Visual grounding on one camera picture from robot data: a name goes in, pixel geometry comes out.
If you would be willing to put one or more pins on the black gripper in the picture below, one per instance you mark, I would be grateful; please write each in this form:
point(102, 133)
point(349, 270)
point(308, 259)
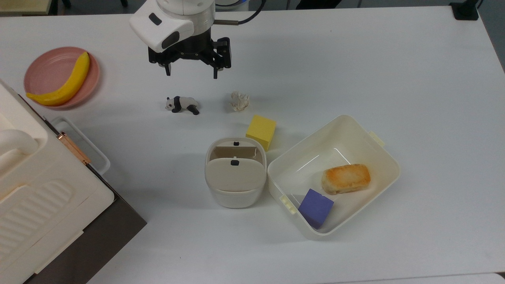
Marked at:
point(189, 49)

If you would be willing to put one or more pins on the white paper ball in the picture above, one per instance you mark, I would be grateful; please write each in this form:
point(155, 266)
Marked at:
point(240, 101)

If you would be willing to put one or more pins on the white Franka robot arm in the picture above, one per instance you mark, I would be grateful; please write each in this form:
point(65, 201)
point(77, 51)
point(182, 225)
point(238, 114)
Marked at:
point(173, 15)

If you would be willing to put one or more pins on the small white trash bin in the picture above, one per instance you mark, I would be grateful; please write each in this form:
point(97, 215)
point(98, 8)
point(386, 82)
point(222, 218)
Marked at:
point(235, 177)

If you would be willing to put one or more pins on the black and white panda toy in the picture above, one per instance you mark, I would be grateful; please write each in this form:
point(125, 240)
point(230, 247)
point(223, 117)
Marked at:
point(181, 103)

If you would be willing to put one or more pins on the yellow foam cube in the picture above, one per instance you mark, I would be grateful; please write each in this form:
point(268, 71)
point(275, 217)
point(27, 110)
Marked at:
point(261, 131)

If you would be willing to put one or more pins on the yellow banana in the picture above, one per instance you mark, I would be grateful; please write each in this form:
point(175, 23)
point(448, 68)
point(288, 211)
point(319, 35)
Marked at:
point(69, 86)

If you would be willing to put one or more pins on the pink round plate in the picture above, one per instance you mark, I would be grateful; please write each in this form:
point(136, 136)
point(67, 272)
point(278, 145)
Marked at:
point(47, 71)

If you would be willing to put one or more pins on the copper latch bar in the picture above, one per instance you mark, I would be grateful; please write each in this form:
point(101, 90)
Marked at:
point(73, 148)

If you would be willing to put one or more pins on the white plastic container box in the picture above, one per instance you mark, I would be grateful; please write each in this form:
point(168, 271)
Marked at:
point(335, 157)

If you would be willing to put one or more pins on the wooden tabletop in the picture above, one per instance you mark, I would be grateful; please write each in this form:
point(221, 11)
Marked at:
point(23, 6)

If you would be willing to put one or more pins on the purple foam cube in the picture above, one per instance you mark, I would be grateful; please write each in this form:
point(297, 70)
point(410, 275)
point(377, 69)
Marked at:
point(315, 208)

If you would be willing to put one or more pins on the toasted bread piece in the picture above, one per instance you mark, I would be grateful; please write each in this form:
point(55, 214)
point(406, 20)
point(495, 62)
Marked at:
point(346, 178)

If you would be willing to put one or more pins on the white appliance with brown base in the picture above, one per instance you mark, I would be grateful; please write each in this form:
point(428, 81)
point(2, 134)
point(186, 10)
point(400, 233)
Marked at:
point(47, 213)

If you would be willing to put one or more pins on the black table clamp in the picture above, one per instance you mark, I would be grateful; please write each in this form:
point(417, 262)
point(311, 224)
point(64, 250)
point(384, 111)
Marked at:
point(464, 10)

